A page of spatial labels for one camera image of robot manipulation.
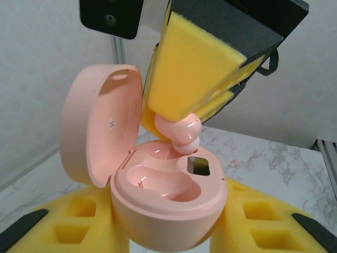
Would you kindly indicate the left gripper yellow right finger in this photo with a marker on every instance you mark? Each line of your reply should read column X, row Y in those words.
column 276, row 232

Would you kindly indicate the grooved aluminium base rail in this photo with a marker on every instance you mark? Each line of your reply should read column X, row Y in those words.
column 327, row 158

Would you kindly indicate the aluminium frame post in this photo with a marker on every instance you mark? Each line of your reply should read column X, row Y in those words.
column 117, row 50

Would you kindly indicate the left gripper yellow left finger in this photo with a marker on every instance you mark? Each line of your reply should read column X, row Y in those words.
column 39, row 237

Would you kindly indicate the pink earbud charging case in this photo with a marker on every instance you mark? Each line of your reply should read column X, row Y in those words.
column 158, row 216

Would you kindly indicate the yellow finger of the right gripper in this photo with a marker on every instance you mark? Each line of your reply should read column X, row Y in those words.
column 148, row 118
column 197, row 71

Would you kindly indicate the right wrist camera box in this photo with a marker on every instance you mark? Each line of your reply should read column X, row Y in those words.
column 109, row 18

